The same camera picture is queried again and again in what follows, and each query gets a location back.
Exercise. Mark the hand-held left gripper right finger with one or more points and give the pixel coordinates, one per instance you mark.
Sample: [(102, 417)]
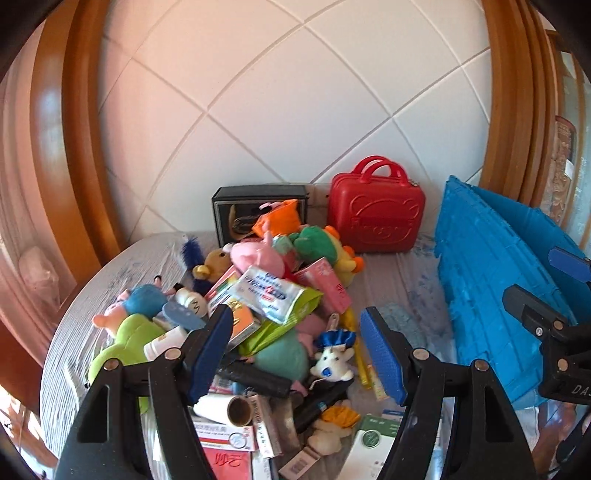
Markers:
[(381, 355)]

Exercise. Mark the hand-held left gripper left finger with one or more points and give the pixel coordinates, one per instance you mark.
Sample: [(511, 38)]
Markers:
[(212, 355)]

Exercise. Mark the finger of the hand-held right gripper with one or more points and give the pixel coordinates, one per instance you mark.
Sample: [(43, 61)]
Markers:
[(572, 265), (531, 309)]

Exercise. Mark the blue plastic storage crate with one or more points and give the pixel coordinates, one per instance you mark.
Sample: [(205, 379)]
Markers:
[(485, 277)]

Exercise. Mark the white barcode medicine box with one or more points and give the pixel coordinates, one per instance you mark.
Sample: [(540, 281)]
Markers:
[(298, 464)]

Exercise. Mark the yellow plastic toothbrush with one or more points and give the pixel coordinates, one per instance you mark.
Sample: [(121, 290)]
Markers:
[(362, 364)]

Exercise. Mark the orange green medicine box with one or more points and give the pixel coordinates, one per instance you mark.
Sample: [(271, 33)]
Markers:
[(242, 323)]

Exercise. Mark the light blue slipper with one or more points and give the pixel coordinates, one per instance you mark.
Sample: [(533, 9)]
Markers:
[(182, 316)]

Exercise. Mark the white plastic bottle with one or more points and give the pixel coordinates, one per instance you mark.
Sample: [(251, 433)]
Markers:
[(164, 344)]

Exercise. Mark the white mouse plush blue hat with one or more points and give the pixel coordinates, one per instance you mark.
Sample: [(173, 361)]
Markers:
[(330, 362)]

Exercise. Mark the black glasses case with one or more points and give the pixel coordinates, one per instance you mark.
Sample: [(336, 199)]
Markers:
[(258, 381)]

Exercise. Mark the white paper roll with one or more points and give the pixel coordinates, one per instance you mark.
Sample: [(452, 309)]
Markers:
[(217, 408)]

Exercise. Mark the small white black toy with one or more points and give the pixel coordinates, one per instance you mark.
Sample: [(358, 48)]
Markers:
[(191, 300)]

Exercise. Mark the teal plush toy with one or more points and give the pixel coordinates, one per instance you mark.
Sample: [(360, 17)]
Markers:
[(284, 360)]

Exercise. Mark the lime green snack bag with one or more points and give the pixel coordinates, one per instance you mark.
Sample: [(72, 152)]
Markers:
[(281, 330)]

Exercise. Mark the red white medicine box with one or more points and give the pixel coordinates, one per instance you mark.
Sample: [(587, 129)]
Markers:
[(221, 436)]

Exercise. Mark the white blue wet wipes pack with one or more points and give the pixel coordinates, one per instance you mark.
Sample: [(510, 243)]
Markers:
[(265, 293)]

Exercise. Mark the slim white box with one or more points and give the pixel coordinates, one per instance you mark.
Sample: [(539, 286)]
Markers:
[(264, 424)]

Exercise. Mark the lime green plush toy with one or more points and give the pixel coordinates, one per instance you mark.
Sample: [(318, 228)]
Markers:
[(127, 337)]

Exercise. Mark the green white medicine box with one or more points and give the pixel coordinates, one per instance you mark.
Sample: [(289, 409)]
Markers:
[(369, 443)]

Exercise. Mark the blue body pig plush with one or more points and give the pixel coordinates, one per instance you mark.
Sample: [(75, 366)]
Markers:
[(143, 300)]

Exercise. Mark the brown bear plush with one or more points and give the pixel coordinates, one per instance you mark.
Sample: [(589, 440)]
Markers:
[(212, 265)]

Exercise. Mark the pink tissue pack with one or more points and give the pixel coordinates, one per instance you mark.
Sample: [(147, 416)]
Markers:
[(325, 281)]

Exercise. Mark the cream plush with orange ruffle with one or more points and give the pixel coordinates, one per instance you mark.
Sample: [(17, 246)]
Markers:
[(325, 436)]

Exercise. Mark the rolled patterned carpet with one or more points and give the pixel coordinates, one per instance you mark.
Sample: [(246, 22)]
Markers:
[(564, 161)]

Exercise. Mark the pink pig plush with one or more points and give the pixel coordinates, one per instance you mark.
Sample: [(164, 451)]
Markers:
[(254, 254)]

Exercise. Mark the pink red flat pack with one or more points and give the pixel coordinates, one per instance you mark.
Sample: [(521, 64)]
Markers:
[(228, 466)]

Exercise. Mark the green and yellow plush duck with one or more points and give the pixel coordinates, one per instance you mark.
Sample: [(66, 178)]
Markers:
[(318, 240)]

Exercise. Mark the red hard-shell small case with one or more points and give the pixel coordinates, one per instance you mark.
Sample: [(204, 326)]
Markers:
[(376, 217)]

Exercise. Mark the orange plush toy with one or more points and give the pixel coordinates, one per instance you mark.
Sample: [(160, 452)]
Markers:
[(279, 217)]

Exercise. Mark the black box with window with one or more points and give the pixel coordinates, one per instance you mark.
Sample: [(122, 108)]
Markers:
[(231, 196)]

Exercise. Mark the pink curtain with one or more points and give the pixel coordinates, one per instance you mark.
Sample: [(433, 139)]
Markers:
[(27, 207)]

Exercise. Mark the white padded wooden headboard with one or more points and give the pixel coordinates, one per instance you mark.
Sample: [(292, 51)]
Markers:
[(300, 92)]

